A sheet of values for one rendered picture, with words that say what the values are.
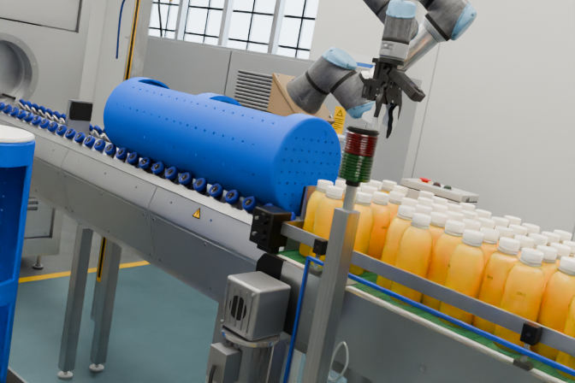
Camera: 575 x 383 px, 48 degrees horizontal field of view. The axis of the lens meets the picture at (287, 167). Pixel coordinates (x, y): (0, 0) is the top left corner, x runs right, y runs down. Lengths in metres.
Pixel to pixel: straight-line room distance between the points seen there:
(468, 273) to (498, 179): 3.13
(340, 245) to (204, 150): 0.77
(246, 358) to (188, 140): 0.73
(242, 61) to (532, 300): 3.00
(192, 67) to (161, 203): 2.34
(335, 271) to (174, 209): 0.88
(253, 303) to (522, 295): 0.56
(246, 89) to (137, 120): 1.84
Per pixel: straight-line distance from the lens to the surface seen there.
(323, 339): 1.29
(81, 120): 2.79
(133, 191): 2.20
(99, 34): 7.44
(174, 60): 4.47
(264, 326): 1.48
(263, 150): 1.71
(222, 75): 4.12
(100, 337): 2.81
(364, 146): 1.19
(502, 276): 1.32
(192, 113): 1.98
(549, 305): 1.29
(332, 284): 1.25
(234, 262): 1.83
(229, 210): 1.85
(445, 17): 2.17
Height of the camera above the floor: 1.33
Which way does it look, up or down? 8 degrees down
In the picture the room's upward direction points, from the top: 10 degrees clockwise
